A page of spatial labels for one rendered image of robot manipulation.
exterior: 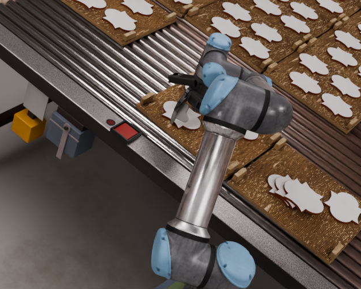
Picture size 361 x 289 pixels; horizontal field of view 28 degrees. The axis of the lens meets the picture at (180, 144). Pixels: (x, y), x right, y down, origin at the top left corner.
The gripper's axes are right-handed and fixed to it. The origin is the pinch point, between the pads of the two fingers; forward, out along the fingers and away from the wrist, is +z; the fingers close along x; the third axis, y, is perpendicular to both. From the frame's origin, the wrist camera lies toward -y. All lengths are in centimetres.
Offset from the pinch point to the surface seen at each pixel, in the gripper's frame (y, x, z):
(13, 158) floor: -77, 10, 94
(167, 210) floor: -11, 50, 94
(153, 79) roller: -20.4, 8.9, 2.4
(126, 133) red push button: -4.9, -23.2, 1.1
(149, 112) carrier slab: -7.5, -9.0, 0.4
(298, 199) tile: 49.6, 1.5, -3.0
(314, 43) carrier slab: 0, 95, 0
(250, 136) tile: 20.8, 14.3, -0.8
